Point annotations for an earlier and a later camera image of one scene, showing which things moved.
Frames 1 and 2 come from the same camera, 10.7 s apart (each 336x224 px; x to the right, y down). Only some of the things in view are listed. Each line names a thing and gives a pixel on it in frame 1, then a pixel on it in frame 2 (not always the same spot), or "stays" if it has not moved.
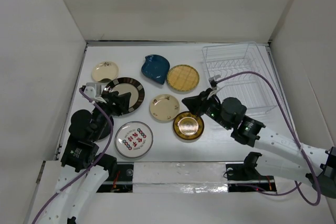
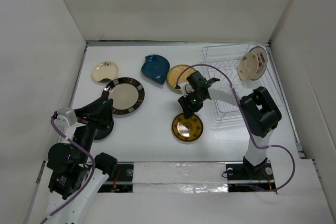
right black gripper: x=196 y=104 -> x=189 y=110
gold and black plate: x=187 y=126 stays
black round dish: x=105 y=130 stays
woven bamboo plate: x=182 y=77 stays
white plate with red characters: x=133 y=139 -> x=262 y=54
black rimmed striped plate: x=124 y=85 stays
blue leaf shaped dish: x=156 y=67 stays
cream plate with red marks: x=164 y=107 -> x=248 y=65
